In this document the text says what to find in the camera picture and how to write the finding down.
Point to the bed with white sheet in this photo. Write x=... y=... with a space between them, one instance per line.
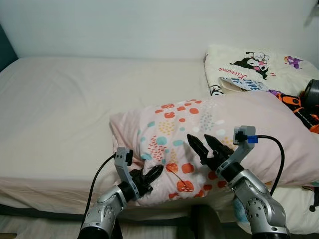
x=65 y=109

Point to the dark bed frame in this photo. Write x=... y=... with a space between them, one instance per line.
x=204 y=221

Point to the pink patterned pillow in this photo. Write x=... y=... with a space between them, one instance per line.
x=239 y=119

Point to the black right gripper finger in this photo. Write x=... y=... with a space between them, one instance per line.
x=199 y=149
x=217 y=148

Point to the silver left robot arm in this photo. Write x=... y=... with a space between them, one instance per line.
x=102 y=211

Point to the dark teal headboard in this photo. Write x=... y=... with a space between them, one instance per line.
x=5 y=52

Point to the cream cartoon print blanket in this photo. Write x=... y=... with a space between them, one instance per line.
x=279 y=72

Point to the orange and black toy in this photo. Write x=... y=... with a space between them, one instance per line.
x=291 y=102

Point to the dark grey cylinder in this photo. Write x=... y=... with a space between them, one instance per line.
x=312 y=94

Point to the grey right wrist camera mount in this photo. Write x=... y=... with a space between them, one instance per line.
x=243 y=142

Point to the light blue cloth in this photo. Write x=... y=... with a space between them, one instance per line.
x=240 y=211

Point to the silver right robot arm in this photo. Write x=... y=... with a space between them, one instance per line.
x=259 y=206

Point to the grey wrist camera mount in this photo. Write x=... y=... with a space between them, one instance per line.
x=243 y=142
x=124 y=172

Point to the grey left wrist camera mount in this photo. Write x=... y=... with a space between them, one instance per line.
x=124 y=172

